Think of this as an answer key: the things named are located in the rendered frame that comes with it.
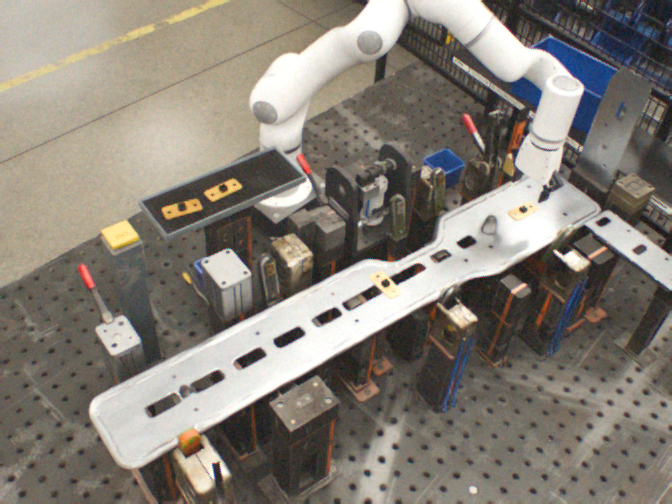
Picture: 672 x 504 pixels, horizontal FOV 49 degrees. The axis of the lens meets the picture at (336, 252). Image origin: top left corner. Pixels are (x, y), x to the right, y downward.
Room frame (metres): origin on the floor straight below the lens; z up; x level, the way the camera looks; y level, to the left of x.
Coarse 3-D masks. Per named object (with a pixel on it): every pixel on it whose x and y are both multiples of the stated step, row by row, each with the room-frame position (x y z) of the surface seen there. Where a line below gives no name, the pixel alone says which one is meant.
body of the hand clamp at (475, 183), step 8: (472, 160) 1.59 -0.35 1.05; (480, 160) 1.59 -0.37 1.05; (472, 168) 1.57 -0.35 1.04; (464, 176) 1.58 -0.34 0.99; (472, 176) 1.56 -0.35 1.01; (480, 176) 1.54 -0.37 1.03; (488, 176) 1.55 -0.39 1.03; (464, 184) 1.58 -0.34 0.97; (472, 184) 1.56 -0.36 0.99; (480, 184) 1.54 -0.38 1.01; (488, 184) 1.56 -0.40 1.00; (464, 192) 1.57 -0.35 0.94; (472, 192) 1.55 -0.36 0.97; (480, 192) 1.54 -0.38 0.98; (464, 200) 1.58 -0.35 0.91; (464, 240) 1.54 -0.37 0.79; (464, 248) 1.55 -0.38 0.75
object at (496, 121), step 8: (488, 112) 1.60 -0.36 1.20; (496, 112) 1.58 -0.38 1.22; (488, 120) 1.57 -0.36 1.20; (496, 120) 1.57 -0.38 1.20; (504, 120) 1.55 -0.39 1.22; (488, 128) 1.57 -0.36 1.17; (496, 128) 1.58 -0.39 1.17; (504, 128) 1.55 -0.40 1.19; (488, 136) 1.56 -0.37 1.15; (496, 136) 1.58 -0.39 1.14; (488, 144) 1.56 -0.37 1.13; (496, 144) 1.57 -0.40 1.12; (488, 152) 1.55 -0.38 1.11; (496, 152) 1.57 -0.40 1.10; (488, 160) 1.55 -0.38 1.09; (496, 160) 1.56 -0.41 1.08; (496, 168) 1.56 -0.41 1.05
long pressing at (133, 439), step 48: (528, 192) 1.53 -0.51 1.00; (576, 192) 1.55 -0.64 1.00; (480, 240) 1.33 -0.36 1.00; (528, 240) 1.35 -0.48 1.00; (336, 288) 1.13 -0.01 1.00; (432, 288) 1.16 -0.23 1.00; (240, 336) 0.97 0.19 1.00; (336, 336) 0.99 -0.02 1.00; (144, 384) 0.83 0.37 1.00; (240, 384) 0.85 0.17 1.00; (144, 432) 0.72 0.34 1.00
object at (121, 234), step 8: (120, 224) 1.13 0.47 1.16; (128, 224) 1.13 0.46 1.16; (104, 232) 1.10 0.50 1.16; (112, 232) 1.10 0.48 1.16; (120, 232) 1.10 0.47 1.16; (128, 232) 1.11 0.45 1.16; (112, 240) 1.08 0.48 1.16; (120, 240) 1.08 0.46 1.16; (128, 240) 1.08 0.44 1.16; (136, 240) 1.09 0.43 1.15; (112, 248) 1.06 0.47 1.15
